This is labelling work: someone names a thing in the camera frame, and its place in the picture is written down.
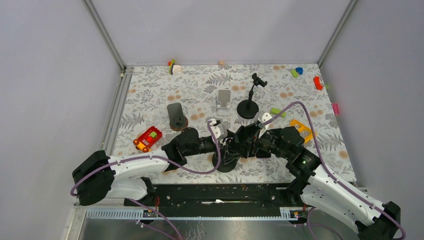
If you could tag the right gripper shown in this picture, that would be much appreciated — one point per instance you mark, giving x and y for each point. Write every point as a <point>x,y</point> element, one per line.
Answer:
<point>252,129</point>

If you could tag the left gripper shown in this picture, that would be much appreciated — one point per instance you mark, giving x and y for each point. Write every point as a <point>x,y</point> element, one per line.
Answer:
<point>235,138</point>

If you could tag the black tripod stand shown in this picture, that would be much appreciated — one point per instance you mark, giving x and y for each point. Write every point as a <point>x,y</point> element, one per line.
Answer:
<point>223,168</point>
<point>247,109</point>

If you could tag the wooden-base grey phone stand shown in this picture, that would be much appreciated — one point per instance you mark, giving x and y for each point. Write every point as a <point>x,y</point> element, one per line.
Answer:
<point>177,120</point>

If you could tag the purple-edged black phone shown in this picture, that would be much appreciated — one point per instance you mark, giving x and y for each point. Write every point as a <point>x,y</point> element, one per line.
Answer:
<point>261,154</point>

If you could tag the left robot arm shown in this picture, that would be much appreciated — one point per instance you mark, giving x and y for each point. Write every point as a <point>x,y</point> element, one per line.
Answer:
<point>101,176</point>

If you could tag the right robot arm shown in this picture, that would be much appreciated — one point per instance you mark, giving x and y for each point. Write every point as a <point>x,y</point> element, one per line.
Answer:
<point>317,185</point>

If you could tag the white phone stand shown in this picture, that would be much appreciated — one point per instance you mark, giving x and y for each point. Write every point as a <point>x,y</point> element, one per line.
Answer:
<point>223,102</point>

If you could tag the red yellow toy truck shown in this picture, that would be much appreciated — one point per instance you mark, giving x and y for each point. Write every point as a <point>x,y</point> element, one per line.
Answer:
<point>146,140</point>

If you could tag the green cylinder block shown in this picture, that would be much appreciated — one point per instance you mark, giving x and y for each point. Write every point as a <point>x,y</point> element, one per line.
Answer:
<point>294,73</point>

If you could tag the floral patterned mat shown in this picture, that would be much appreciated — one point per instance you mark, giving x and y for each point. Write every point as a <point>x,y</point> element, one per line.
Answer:
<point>152,89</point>

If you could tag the blue heart block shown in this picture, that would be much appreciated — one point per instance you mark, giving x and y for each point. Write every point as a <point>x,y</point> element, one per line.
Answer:
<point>299,70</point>

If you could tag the red arch block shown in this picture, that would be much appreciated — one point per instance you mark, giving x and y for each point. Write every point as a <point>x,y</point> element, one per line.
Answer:
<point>317,83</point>

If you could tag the colourful block stack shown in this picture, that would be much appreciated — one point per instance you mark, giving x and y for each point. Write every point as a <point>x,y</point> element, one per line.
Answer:
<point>173,68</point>

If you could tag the pink brick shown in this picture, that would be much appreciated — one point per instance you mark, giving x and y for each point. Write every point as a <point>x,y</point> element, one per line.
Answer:
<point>336,109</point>

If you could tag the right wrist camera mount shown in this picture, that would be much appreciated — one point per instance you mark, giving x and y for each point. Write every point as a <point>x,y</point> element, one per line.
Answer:
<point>260,125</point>

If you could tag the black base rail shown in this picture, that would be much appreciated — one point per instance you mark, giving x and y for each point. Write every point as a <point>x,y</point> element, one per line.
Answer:
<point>216,201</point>

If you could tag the yellow triangle frame toy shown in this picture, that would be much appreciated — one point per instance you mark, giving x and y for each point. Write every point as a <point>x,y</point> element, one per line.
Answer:
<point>304,131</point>

